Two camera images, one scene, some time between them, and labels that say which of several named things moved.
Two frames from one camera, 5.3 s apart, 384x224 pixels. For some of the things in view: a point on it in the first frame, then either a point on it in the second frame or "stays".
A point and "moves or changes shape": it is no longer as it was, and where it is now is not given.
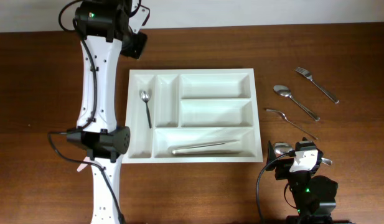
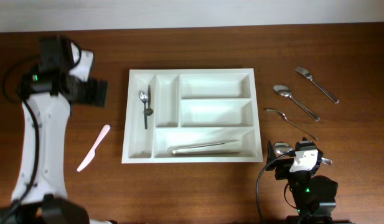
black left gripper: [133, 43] → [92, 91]
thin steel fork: [283, 116] stays
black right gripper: [282, 165] stays
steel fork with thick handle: [307, 74] stays
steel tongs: [192, 150] stays
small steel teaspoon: [145, 96] moves or changes shape
